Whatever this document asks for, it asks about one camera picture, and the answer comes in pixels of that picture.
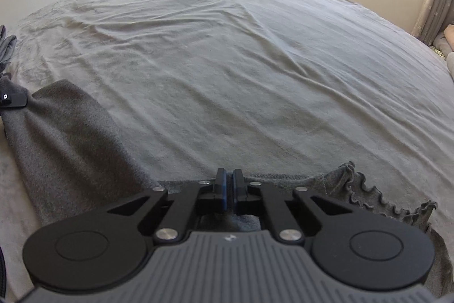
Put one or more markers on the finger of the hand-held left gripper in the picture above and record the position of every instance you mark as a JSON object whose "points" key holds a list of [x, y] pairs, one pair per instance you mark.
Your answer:
{"points": [[12, 99]]}

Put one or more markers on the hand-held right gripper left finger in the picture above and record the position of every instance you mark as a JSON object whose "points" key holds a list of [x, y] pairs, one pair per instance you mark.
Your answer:
{"points": [[222, 193]]}

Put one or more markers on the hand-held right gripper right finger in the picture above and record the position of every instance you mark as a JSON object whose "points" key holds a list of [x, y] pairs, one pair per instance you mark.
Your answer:
{"points": [[238, 193]]}

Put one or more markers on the grey ruffled knit garment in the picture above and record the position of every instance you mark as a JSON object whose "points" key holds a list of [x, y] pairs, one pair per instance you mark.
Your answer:
{"points": [[71, 146]]}

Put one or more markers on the blue grey cloth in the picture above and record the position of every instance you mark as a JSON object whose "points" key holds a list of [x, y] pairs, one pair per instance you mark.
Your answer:
{"points": [[7, 47]]}

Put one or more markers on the bed with grey sheet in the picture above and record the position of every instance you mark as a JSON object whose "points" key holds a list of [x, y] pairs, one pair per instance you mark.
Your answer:
{"points": [[230, 75]]}

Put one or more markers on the green patterned cloth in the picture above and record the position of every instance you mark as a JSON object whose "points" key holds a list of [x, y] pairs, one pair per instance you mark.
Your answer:
{"points": [[438, 52]]}

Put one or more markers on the light grey rolled quilt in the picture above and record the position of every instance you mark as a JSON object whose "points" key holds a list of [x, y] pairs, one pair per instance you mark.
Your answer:
{"points": [[451, 65]]}

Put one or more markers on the small pillows by curtain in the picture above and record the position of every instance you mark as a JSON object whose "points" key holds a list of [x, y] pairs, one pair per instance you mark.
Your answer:
{"points": [[449, 38]]}

